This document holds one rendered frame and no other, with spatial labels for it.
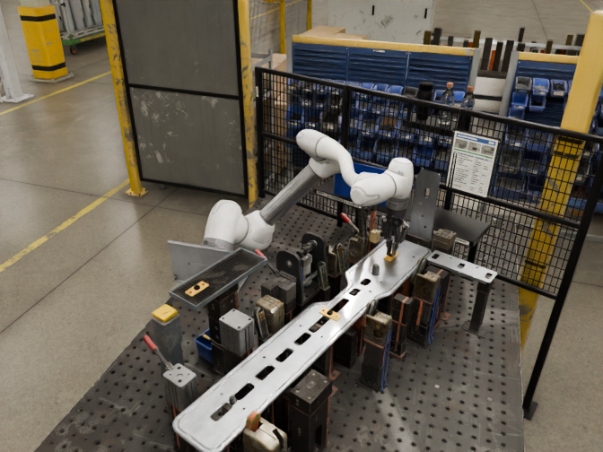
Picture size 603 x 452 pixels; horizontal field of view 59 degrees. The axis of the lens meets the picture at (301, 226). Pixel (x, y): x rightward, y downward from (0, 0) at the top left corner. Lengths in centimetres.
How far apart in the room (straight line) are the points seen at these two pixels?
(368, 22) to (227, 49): 484
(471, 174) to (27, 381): 267
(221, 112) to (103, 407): 288
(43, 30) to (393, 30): 537
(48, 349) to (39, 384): 29
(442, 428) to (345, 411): 35
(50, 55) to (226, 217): 719
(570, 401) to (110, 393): 242
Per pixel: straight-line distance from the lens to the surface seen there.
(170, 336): 185
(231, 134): 454
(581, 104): 248
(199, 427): 168
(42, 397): 337
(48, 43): 952
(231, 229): 265
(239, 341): 183
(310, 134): 250
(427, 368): 231
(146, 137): 499
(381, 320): 195
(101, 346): 356
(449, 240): 247
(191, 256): 262
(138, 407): 218
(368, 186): 201
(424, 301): 227
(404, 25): 882
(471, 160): 263
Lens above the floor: 229
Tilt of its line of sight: 30 degrees down
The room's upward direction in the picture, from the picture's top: 1 degrees clockwise
